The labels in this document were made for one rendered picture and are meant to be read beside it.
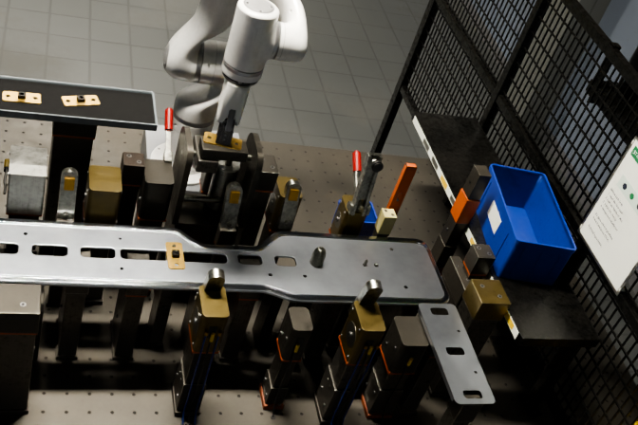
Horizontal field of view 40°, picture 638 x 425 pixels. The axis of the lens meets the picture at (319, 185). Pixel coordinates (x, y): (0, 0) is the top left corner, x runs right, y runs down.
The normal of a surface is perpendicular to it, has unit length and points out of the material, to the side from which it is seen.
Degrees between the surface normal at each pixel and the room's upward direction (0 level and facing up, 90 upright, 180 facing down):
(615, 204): 90
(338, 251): 0
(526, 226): 0
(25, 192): 90
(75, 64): 0
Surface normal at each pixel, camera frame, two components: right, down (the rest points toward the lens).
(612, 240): -0.94, -0.07
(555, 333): 0.27, -0.75
